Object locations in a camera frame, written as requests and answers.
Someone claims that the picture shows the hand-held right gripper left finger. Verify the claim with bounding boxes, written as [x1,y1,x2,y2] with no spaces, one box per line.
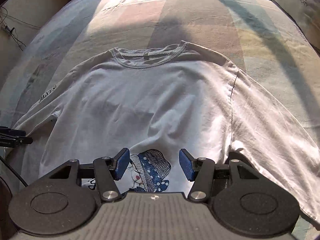
[49,147,130,202]

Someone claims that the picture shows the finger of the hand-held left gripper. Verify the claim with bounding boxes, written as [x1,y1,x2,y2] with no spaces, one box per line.
[15,136,33,145]
[0,127,27,137]

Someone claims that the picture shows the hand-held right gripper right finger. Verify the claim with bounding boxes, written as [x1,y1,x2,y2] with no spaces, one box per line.
[179,148,260,202]

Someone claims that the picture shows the white printed t-shirt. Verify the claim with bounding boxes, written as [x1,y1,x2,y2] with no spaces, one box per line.
[11,40,320,227]

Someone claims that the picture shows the bed with striped sheet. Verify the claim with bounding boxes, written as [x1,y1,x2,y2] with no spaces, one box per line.
[0,0,320,240]

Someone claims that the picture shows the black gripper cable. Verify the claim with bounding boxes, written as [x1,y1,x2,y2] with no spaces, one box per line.
[0,155,28,188]

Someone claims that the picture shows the black television cables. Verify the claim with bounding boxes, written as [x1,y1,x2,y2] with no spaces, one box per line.
[0,5,42,50]

